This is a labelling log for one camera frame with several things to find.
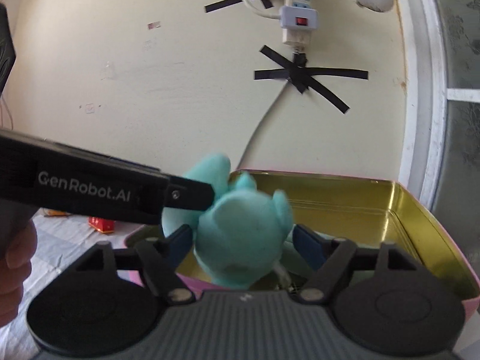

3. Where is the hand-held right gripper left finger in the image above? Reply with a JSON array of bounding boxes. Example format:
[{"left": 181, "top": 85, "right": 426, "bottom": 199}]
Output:
[{"left": 75, "top": 224, "right": 196, "bottom": 305}]

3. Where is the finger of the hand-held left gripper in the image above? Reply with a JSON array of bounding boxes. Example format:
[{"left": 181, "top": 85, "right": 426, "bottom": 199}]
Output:
[{"left": 163, "top": 175, "right": 215, "bottom": 211}]

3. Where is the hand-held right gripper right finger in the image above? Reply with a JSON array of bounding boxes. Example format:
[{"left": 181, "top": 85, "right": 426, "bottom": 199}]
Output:
[{"left": 292, "top": 224, "right": 419, "bottom": 305}]

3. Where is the teal plush toy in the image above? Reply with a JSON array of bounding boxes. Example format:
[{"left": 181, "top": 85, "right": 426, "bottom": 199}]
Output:
[{"left": 161, "top": 153, "right": 295, "bottom": 290}]

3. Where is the pink biscuit tin box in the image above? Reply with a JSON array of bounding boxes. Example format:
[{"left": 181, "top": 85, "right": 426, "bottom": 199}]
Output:
[{"left": 124, "top": 169, "right": 480, "bottom": 325}]

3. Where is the person's left hand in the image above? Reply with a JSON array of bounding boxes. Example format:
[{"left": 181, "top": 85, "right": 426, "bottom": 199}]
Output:
[{"left": 0, "top": 218, "right": 38, "bottom": 328}]

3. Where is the small red box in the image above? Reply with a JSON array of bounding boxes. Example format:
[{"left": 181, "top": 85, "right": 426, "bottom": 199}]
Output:
[{"left": 88, "top": 217, "right": 116, "bottom": 234}]

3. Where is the dark object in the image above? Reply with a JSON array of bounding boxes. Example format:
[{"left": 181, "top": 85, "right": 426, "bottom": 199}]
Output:
[{"left": 0, "top": 4, "right": 16, "bottom": 96}]

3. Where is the black tape cross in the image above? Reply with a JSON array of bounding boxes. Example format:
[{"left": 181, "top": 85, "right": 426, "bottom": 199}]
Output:
[{"left": 254, "top": 45, "right": 369, "bottom": 115}]

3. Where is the white power strip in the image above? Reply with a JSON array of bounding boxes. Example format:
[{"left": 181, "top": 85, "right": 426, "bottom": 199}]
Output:
[{"left": 280, "top": 0, "right": 320, "bottom": 47}]

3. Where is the grey cable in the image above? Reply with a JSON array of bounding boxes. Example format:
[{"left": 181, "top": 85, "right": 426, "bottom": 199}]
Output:
[{"left": 236, "top": 79, "right": 291, "bottom": 175}]

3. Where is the white power cable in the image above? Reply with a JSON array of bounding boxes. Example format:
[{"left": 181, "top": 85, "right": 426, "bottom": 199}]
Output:
[{"left": 239, "top": 0, "right": 284, "bottom": 20}]

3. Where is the white window frame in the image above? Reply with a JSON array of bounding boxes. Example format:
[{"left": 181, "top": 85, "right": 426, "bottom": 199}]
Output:
[{"left": 397, "top": 0, "right": 480, "bottom": 211}]

